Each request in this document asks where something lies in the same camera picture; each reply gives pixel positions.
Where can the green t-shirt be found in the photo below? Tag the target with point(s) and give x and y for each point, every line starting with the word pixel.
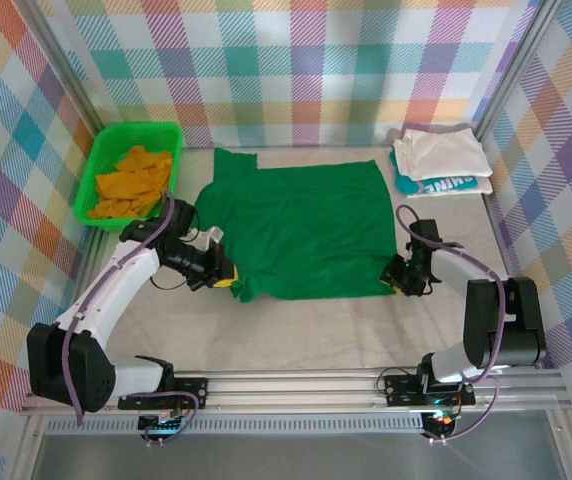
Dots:
pixel 306 225

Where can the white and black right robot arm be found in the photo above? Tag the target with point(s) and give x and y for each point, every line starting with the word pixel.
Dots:
pixel 456 260

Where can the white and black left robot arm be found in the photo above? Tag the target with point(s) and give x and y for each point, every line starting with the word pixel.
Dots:
pixel 116 285

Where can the white t-shirt with teal print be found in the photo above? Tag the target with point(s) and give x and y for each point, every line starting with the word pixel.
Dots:
pixel 441 186

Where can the orange t-shirt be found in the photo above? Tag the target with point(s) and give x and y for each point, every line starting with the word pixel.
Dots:
pixel 131 185

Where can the green plastic basket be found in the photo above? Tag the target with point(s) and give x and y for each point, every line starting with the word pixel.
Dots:
pixel 91 165

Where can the right controller circuit board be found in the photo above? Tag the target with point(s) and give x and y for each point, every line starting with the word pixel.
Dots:
pixel 438 422

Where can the controller circuit board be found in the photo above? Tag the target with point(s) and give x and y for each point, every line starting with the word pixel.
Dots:
pixel 438 422
pixel 161 425

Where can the left controller circuit board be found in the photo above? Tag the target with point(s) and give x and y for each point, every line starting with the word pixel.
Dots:
pixel 161 425

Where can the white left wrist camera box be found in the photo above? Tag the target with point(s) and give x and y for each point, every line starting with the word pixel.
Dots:
pixel 211 236

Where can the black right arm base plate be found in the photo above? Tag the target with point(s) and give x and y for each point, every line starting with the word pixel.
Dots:
pixel 401 390

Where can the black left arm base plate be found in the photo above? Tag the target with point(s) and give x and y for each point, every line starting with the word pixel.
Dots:
pixel 191 392

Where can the aluminium cross rail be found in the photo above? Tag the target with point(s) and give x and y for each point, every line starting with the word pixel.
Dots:
pixel 291 390

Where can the aluminium frame post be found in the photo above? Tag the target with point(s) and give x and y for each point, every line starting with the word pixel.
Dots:
pixel 516 65
pixel 66 70

